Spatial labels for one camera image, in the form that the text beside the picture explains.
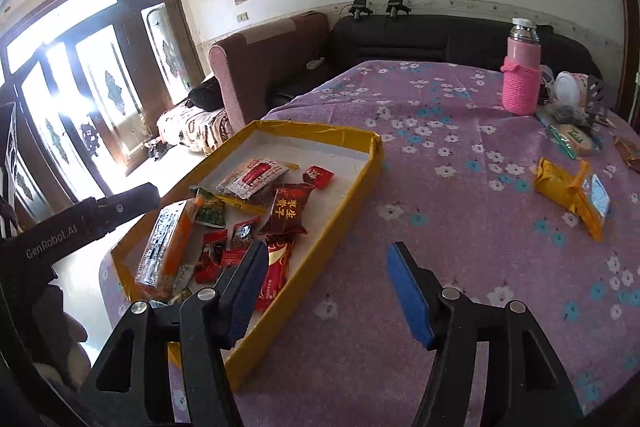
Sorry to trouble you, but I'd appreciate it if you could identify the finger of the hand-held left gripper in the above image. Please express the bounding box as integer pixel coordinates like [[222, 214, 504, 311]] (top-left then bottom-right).
[[95, 183, 162, 232]]

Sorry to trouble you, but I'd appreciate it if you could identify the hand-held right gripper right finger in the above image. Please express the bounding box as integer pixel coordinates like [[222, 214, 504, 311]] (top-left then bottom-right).
[[386, 242, 586, 427]]

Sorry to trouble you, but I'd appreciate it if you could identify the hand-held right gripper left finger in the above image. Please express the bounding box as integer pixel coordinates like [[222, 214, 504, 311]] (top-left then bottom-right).
[[80, 239, 270, 427]]

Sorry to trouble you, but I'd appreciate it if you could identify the large red snack packet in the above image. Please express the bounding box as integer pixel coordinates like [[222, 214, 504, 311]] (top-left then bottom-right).
[[255, 234, 296, 313]]

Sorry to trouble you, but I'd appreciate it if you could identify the red candy wrapper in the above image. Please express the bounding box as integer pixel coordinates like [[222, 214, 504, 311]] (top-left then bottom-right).
[[220, 248, 248, 269]]

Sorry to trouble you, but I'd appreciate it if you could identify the red black candy packet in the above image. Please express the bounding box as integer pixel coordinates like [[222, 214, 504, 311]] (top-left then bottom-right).
[[194, 229, 229, 285]]

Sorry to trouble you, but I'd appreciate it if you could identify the long orange biscuit packet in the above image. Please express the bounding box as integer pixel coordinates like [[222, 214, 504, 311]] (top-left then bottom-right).
[[135, 199, 201, 300]]

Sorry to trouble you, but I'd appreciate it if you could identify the white green snack packet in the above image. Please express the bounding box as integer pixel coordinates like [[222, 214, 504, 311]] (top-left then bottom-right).
[[170, 263, 196, 297]]

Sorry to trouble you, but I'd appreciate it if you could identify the dark candy with red ends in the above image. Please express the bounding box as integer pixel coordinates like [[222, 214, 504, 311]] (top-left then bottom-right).
[[227, 216, 263, 253]]

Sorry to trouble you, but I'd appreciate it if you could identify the dark red gold-print packet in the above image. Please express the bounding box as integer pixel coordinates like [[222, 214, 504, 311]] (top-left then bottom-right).
[[257, 183, 315, 236]]

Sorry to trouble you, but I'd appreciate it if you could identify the yellow-edged white tray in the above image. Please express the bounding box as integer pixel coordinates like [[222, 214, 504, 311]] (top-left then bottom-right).
[[110, 119, 383, 392]]

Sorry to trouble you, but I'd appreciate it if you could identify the red label clear snack packet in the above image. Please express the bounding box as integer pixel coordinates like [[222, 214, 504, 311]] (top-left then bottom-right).
[[216, 158, 300, 200]]

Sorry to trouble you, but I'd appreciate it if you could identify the small red candy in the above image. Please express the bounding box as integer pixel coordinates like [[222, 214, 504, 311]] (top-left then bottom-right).
[[302, 165, 335, 190]]

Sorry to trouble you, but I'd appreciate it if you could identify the person's left hand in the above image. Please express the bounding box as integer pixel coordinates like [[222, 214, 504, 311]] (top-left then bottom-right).
[[30, 284, 92, 390]]

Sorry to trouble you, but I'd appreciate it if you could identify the purple floral tablecloth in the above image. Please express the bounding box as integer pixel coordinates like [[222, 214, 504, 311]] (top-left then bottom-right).
[[100, 59, 640, 427]]

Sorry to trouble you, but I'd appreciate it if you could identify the dark wooden furniture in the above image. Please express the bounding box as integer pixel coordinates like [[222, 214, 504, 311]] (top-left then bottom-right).
[[0, 102, 36, 233]]

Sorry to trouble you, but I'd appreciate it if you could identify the patterned brown blanket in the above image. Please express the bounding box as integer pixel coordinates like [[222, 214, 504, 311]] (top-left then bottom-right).
[[156, 104, 233, 155]]

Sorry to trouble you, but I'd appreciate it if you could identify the wooden glass door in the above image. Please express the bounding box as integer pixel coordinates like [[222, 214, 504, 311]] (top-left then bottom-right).
[[0, 0, 206, 208]]

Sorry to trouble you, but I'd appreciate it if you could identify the black bag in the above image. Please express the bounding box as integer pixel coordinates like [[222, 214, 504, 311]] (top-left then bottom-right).
[[186, 74, 223, 110]]

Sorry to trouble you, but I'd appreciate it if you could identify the brown fabric sofa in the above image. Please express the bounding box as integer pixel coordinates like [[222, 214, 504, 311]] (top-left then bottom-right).
[[208, 12, 331, 138]]

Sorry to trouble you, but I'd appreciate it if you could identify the yellow blue-window snack packet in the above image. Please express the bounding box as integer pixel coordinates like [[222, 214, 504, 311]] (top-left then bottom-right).
[[572, 161, 612, 242]]

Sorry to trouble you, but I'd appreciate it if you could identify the green cream snack packet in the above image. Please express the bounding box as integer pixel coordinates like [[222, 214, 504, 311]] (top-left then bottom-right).
[[546, 123, 601, 158]]

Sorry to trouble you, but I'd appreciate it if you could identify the clear plastic bag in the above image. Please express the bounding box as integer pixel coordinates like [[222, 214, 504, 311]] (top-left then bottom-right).
[[537, 103, 588, 128]]

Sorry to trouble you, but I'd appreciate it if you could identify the pink knit-sleeved bottle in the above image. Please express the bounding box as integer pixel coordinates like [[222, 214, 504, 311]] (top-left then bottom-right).
[[501, 18, 543, 115]]

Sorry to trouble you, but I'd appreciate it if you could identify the dark brown snack packet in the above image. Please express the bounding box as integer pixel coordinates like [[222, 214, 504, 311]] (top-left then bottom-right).
[[614, 136, 640, 172]]

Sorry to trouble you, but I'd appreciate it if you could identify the black leather sofa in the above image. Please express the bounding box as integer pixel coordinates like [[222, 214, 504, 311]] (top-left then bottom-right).
[[267, 14, 603, 108]]

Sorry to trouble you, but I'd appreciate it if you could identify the white round container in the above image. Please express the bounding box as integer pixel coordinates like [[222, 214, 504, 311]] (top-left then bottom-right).
[[552, 72, 593, 105]]

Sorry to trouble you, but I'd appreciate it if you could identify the black metal stand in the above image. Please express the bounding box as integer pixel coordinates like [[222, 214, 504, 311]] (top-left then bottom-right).
[[585, 77, 621, 125]]

